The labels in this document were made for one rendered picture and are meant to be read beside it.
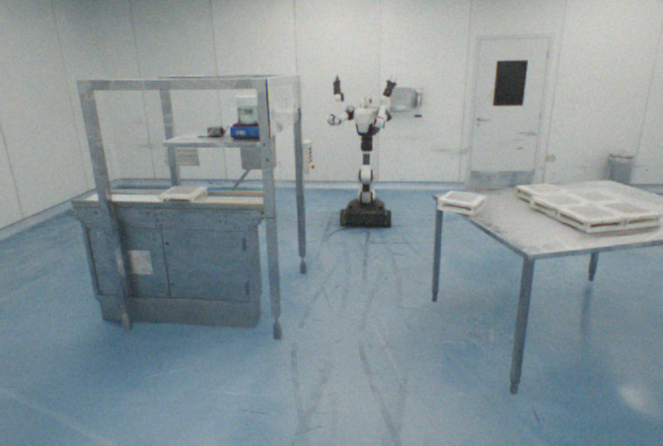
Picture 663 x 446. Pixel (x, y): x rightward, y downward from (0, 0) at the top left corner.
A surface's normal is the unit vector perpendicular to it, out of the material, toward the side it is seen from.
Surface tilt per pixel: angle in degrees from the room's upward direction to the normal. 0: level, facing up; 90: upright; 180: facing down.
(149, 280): 90
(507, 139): 90
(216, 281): 90
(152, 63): 90
